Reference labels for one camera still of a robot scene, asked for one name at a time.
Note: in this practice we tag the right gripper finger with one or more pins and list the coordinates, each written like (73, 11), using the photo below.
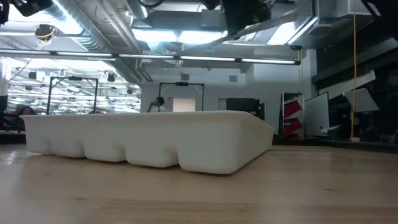
(245, 21)

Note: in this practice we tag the white plastic cutlery tray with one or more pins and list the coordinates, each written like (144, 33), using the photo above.
(155, 140)

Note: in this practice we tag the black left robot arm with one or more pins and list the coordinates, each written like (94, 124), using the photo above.
(3, 11)

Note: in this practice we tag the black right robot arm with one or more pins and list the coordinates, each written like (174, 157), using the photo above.
(385, 12)

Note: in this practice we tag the black round ceiling fixture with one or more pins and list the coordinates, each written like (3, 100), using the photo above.
(44, 31)

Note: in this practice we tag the grey ceiling box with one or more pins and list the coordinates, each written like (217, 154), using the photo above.
(211, 20)

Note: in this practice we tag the long ceiling light bar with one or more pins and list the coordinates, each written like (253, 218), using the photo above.
(205, 58)

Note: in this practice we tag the black monitor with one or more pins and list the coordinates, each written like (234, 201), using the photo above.
(242, 105)

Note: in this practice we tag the red shelf rack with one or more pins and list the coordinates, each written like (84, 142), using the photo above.
(292, 109)

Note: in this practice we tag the white glowing screen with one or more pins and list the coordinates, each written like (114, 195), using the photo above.
(183, 105)

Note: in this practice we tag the person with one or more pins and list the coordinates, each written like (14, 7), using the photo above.
(25, 111)
(159, 101)

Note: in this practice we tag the whiteboard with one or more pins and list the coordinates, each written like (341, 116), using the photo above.
(317, 115)

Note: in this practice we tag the white angled panel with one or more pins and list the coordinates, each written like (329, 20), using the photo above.
(362, 101)

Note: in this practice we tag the small grey wall box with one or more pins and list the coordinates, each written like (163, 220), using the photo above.
(184, 77)
(233, 78)

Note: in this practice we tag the black gantry frame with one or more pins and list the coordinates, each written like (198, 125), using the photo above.
(49, 99)
(182, 83)

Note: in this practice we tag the silver ventilation duct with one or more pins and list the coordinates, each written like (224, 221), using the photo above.
(138, 9)

